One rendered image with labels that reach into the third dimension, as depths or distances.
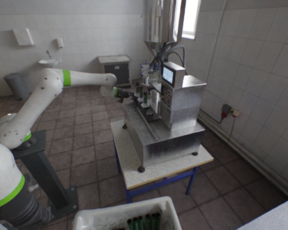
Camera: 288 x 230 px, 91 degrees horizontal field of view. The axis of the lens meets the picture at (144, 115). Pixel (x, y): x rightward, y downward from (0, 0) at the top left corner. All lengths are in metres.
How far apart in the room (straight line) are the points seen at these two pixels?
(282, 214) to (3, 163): 1.32
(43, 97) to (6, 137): 0.31
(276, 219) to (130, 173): 0.91
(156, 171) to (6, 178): 0.91
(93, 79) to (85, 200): 1.37
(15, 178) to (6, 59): 4.61
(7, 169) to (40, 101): 0.62
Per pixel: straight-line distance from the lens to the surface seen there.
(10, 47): 4.88
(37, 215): 0.58
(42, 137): 1.41
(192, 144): 1.19
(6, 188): 0.45
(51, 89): 0.97
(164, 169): 1.18
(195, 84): 0.98
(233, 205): 2.10
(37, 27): 4.64
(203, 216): 1.92
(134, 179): 1.12
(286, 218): 1.30
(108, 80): 1.22
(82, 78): 1.16
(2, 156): 0.42
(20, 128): 1.09
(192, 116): 1.09
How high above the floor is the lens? 1.70
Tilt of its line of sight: 34 degrees down
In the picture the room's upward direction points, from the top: straight up
